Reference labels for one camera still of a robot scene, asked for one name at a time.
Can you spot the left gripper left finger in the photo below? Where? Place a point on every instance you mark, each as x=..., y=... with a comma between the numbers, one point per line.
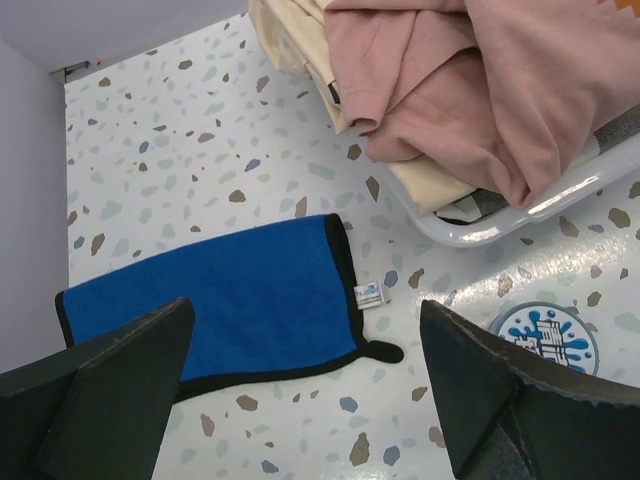
x=97, y=410

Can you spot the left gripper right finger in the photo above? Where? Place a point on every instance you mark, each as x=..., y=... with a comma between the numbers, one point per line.
x=507, y=413

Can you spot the blue round tin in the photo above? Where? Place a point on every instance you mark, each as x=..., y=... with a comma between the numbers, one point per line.
x=551, y=332

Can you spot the white laundry basket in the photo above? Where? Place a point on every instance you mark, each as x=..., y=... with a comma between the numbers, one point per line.
x=482, y=217

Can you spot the pink printed t-shirt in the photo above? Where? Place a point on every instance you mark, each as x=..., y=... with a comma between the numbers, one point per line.
x=502, y=94

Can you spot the blue cloth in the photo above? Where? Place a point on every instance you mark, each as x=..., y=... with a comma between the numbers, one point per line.
x=272, y=303

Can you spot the beige cloth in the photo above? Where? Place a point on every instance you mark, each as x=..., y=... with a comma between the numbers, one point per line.
x=293, y=38

